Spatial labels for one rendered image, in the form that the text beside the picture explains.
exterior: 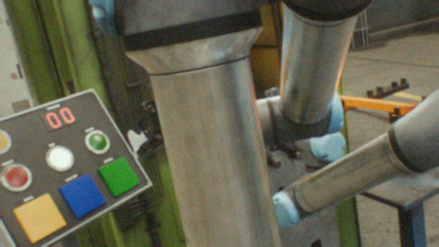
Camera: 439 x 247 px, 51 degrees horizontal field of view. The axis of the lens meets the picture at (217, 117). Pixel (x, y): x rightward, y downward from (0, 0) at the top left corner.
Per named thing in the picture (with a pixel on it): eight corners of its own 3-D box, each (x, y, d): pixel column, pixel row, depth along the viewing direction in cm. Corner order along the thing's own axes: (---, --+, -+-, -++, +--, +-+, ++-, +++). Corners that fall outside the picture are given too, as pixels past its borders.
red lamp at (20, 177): (32, 185, 91) (26, 165, 90) (7, 193, 89) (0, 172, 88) (31, 181, 94) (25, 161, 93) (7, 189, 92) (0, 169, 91)
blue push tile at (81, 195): (107, 202, 99) (88, 173, 100) (77, 218, 94) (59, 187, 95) (103, 204, 100) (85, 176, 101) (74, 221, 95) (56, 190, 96)
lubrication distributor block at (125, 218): (143, 229, 138) (133, 188, 134) (123, 237, 135) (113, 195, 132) (141, 225, 141) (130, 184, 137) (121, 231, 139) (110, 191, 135)
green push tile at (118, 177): (140, 182, 107) (124, 156, 107) (115, 196, 101) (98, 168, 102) (137, 185, 108) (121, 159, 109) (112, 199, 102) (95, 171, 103)
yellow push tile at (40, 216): (67, 224, 92) (48, 192, 93) (33, 243, 87) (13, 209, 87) (64, 226, 93) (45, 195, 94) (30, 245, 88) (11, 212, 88)
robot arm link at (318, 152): (322, 171, 102) (317, 135, 99) (294, 159, 111) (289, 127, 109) (350, 160, 105) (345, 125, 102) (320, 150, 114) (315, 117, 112)
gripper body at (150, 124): (154, 106, 95) (184, 76, 87) (176, 141, 94) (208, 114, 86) (126, 117, 90) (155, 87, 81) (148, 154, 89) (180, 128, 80)
